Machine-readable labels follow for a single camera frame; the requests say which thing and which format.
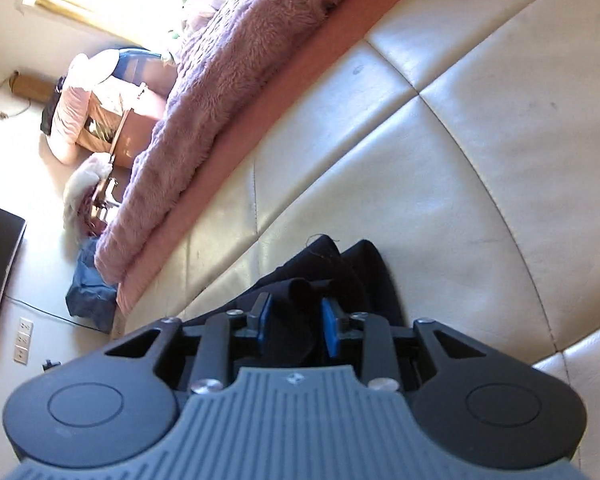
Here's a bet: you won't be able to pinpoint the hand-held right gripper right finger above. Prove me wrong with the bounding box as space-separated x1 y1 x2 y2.
320 297 492 394

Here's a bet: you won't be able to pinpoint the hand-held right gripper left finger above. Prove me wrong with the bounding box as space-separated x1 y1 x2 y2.
102 292 276 394

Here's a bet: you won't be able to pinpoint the black pants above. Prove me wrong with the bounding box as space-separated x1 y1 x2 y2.
182 233 407 367

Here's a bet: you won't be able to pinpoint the cream leather mattress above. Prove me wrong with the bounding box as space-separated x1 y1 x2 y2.
121 0 600 397

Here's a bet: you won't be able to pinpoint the metal folding stand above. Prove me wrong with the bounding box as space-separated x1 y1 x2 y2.
91 176 122 223

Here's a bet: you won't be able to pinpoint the brown storage box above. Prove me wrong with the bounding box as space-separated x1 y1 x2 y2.
77 82 179 169

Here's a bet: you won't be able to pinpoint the white cloth pile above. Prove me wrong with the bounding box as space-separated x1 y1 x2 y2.
61 153 114 242

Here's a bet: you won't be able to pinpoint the coral pink bed sheet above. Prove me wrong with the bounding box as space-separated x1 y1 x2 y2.
115 0 453 317

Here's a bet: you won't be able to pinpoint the pink fluffy blanket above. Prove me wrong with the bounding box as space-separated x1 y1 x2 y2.
94 0 397 285

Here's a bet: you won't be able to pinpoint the pink folded quilt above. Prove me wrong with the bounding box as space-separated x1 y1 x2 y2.
49 52 119 167

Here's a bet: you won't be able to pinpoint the blue mesh laundry basket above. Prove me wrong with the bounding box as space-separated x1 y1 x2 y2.
110 47 179 97

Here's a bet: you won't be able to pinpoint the black bag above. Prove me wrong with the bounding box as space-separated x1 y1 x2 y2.
39 77 67 137

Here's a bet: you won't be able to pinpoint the black power cable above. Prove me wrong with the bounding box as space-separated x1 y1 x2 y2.
2 294 105 334

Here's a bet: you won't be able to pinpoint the white wall sockets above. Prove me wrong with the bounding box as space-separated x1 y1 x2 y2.
13 316 35 365

